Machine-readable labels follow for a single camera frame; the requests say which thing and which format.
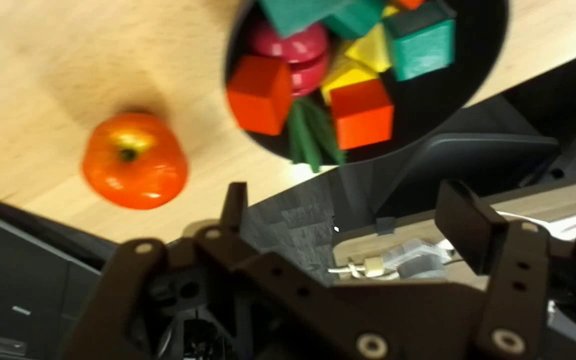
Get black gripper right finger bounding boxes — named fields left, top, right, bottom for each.
left=435, top=177, right=576, bottom=360

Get teal wooden block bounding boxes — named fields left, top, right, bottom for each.
left=381, top=0, right=458, bottom=84

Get red orange apple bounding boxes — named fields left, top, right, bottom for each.
left=81, top=109, right=191, bottom=211

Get yellow wooden block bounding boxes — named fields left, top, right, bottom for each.
left=319, top=56, right=381, bottom=105
left=343, top=22, right=394, bottom=73

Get wooden office desk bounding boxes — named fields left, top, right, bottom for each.
left=333, top=174, right=576, bottom=287

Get black bowl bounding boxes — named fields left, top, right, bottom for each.
left=222, top=0, right=513, bottom=166

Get red radish toy green leaves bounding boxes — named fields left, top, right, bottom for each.
left=246, top=18, right=348, bottom=174

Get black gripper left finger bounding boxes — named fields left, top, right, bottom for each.
left=60, top=180, right=397, bottom=360

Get black office chair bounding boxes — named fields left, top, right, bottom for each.
left=373, top=130, right=562, bottom=220

